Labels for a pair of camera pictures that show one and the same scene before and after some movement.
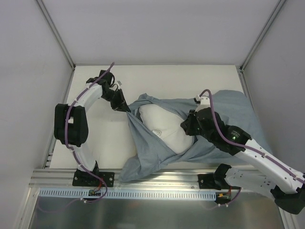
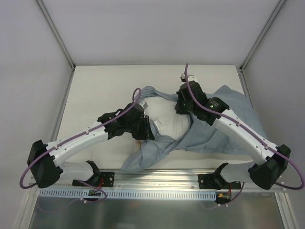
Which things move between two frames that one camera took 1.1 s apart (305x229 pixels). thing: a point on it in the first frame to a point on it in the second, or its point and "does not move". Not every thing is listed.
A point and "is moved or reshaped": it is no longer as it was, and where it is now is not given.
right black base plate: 208,181 does not move
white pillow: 165,124 is moved or reshaped
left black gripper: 119,101 to 145,128
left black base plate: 82,178 does not move
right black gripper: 189,124 to 180,104
